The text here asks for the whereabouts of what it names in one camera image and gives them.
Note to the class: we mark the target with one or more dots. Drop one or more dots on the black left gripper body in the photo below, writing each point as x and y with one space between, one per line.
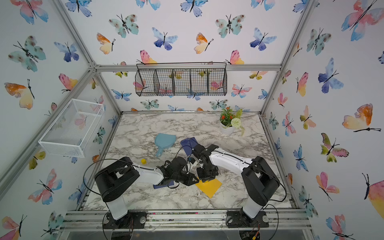
183 178

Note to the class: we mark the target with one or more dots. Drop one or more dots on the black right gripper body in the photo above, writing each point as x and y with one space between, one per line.
204 174

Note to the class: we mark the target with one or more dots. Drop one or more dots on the yellow envelope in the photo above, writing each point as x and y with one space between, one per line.
209 188

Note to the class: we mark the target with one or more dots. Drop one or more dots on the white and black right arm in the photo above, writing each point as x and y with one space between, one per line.
260 181

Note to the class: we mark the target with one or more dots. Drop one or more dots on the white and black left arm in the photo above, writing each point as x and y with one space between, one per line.
115 179

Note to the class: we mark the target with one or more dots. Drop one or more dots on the teal plastic scoop dish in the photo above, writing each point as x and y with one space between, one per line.
164 141

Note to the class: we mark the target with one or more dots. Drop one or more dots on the artificial flowers in white pot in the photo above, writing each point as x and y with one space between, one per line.
231 120

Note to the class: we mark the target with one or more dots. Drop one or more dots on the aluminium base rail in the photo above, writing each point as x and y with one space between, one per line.
179 220

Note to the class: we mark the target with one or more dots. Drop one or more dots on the black wire wall basket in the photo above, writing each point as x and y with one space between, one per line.
181 79

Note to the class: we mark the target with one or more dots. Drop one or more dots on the white mesh wall basket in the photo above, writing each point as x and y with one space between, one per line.
70 132

